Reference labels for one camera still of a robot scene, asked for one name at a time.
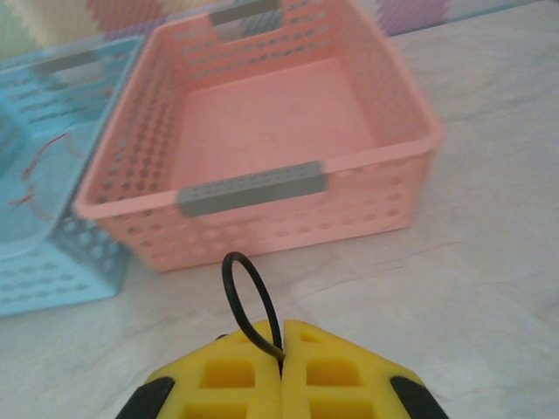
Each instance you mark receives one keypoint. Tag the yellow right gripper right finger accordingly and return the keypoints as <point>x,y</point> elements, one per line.
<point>375,384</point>

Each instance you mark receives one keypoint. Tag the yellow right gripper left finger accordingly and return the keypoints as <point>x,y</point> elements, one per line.
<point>188,388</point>

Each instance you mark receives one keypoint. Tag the blue plastic basket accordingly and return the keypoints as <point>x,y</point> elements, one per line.
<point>39,183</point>

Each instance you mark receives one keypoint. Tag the pink plastic basket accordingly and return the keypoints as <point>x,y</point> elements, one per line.
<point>271,131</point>

